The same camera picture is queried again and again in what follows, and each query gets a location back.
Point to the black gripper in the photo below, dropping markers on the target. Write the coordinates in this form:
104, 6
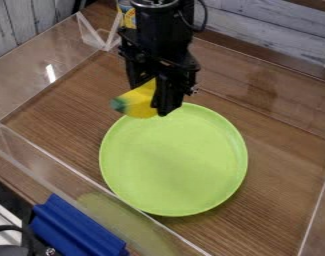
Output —
155, 48

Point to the yellow toy banana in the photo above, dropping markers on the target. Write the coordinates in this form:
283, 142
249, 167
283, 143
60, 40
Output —
134, 103

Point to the green round plate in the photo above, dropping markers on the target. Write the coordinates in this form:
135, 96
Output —
175, 165

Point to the yellow labelled tin can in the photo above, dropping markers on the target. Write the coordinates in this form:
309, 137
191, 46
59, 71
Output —
127, 12

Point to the blue plastic clamp block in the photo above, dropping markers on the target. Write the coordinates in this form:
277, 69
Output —
71, 232

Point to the clear acrylic enclosure wall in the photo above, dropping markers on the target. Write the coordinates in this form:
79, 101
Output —
58, 80

